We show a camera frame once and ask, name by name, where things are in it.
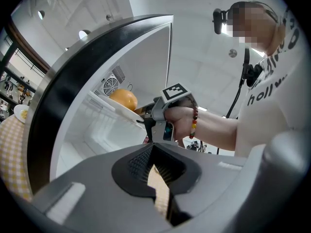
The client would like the person's head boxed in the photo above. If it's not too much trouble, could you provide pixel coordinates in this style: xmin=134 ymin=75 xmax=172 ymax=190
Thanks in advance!
xmin=225 ymin=0 xmax=287 ymax=57

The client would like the black cable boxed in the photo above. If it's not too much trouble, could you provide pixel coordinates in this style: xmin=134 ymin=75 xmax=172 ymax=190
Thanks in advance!
xmin=225 ymin=48 xmax=251 ymax=118

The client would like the round orange food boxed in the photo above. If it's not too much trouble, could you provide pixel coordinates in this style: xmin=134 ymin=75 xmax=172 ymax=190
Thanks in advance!
xmin=109 ymin=88 xmax=138 ymax=112

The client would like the black head camera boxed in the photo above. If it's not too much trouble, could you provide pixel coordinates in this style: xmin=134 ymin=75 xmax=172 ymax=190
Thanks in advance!
xmin=212 ymin=8 xmax=230 ymax=35

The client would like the colourful bead bracelet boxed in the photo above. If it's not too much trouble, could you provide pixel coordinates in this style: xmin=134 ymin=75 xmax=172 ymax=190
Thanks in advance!
xmin=189 ymin=106 xmax=199 ymax=140

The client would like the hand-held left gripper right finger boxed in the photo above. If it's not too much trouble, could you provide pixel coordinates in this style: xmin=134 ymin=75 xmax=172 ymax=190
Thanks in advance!
xmin=152 ymin=142 xmax=247 ymax=227

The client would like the person's right hand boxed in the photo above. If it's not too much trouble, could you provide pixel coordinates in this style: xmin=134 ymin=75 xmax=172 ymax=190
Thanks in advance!
xmin=164 ymin=106 xmax=195 ymax=143

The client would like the small white plate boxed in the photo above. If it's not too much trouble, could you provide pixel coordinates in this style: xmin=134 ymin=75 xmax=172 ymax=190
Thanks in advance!
xmin=13 ymin=104 xmax=30 ymax=124

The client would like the yellow checkered tablecloth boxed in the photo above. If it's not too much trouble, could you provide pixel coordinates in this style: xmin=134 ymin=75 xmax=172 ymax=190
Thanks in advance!
xmin=0 ymin=114 xmax=34 ymax=202

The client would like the person's right forearm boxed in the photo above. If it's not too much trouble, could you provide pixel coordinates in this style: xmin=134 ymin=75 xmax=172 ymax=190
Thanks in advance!
xmin=193 ymin=110 xmax=241 ymax=152

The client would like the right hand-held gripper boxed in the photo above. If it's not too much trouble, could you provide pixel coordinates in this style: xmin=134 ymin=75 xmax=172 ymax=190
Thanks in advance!
xmin=134 ymin=83 xmax=197 ymax=143

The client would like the black and white fridge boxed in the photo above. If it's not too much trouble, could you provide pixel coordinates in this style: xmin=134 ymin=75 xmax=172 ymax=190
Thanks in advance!
xmin=25 ymin=14 xmax=174 ymax=196

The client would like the white printed t-shirt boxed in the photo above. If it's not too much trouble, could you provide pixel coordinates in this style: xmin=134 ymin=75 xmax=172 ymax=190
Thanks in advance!
xmin=233 ymin=6 xmax=311 ymax=160

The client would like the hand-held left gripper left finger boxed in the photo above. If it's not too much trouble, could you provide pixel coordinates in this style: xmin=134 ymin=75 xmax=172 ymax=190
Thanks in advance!
xmin=31 ymin=142 xmax=171 ymax=233

